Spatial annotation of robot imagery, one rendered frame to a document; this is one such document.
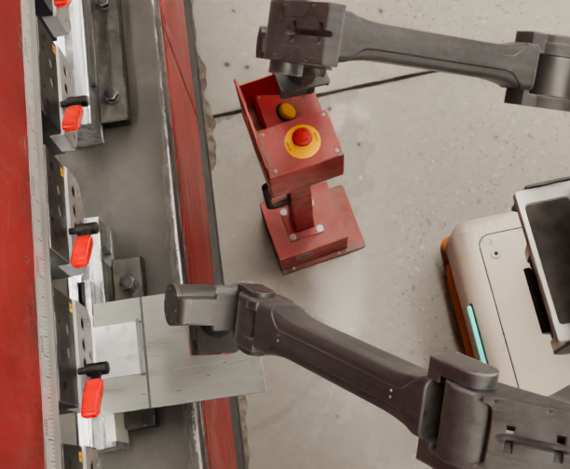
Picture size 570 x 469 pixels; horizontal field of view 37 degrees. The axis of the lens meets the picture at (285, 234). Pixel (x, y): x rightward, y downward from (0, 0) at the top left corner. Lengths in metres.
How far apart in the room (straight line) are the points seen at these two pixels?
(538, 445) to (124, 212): 0.97
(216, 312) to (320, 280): 1.29
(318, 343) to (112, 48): 0.89
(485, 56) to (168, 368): 0.68
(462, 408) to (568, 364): 1.35
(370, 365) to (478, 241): 1.29
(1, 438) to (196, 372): 0.52
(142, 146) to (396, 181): 1.06
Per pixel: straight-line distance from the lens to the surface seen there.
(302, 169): 1.70
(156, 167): 1.62
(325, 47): 1.06
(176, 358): 1.39
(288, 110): 1.79
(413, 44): 1.13
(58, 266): 1.25
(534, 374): 2.15
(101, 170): 1.64
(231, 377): 1.38
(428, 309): 2.42
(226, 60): 2.69
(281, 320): 1.05
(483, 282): 2.16
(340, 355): 0.96
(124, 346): 1.41
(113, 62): 1.69
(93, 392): 1.16
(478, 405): 0.83
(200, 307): 1.14
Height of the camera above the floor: 2.36
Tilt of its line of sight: 73 degrees down
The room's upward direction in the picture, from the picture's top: 11 degrees counter-clockwise
